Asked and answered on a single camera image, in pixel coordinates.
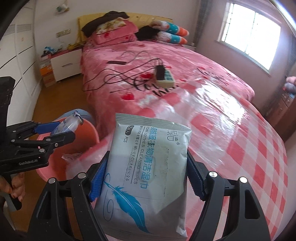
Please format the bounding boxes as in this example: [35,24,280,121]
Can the grey wet wipes pack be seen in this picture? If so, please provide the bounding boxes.
[95,113,192,240]

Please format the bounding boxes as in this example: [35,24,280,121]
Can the crushed clear plastic bottle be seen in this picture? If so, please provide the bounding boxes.
[51,111,84,135]

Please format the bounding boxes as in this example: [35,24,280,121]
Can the pink plastic trash bin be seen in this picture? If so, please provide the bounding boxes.
[37,120,99,181]

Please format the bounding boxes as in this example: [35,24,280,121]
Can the left hand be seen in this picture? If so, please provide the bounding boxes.
[0,172,25,202]

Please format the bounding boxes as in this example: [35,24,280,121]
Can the white nightstand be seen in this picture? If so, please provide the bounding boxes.
[51,48,82,82]

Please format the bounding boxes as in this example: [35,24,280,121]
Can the red checked tablecloth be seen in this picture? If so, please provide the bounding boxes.
[66,77,288,237]

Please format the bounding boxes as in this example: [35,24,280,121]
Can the pink bed with blanket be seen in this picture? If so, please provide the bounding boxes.
[81,41,255,138]

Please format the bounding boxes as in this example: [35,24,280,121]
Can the black phone on bed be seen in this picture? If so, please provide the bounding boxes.
[107,60,127,65]

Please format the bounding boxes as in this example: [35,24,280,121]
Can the brown wooden cabinet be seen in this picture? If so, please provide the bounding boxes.
[266,90,295,142]

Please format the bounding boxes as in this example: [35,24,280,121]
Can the dark clothes on headboard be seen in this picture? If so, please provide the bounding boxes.
[81,11,129,38]

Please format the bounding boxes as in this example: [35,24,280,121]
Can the pink folded quilt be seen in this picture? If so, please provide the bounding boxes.
[91,18,138,47]

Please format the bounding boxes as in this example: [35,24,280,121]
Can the black charger adapter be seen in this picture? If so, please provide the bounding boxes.
[154,65,165,80]

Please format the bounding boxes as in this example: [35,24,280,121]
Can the beige power strip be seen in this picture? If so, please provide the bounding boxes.
[156,68,175,88]

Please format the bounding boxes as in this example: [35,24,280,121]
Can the folded blankets on cabinet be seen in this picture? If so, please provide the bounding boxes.
[283,76,296,94]

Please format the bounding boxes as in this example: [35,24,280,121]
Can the lower cartoon pillow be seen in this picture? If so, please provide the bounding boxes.
[156,31,187,45]

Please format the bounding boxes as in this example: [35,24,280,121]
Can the cartoon pillow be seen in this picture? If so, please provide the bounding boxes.
[150,20,189,37]
[156,31,187,45]

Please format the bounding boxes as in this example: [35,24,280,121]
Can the upper cartoon pillow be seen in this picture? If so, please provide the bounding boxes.
[150,20,189,37]

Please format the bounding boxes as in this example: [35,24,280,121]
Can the window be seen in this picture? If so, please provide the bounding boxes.
[218,1,282,74]

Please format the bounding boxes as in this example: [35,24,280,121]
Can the black charger cable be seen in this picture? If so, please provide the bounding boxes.
[82,51,163,93]

